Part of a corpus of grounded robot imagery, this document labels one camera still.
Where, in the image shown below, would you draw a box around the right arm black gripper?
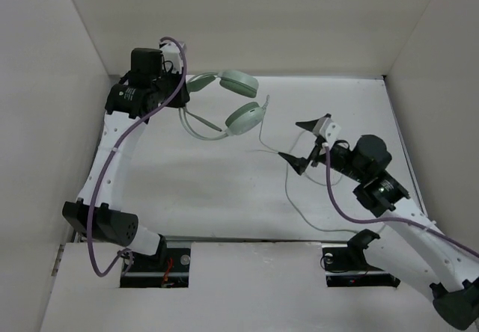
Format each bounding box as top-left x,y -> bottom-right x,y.
278,117 -> 367,182

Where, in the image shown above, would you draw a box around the mint green headphones with cable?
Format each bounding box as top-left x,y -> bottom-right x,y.
178,69 -> 386,233

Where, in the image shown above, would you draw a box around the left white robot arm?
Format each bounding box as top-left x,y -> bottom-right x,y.
62,41 -> 189,275

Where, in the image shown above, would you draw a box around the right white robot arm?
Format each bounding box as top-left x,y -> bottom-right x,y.
279,114 -> 478,331

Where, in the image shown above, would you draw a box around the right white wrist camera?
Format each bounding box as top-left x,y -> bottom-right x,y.
312,116 -> 341,147

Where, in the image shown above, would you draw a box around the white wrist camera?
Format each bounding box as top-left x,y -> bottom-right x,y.
159,40 -> 183,74
312,116 -> 341,147

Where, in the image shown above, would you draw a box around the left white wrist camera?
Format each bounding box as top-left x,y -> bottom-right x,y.
159,40 -> 183,74

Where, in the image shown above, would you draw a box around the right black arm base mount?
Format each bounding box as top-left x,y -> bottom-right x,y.
320,244 -> 400,288

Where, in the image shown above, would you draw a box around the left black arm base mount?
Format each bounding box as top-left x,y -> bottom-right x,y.
120,241 -> 192,289

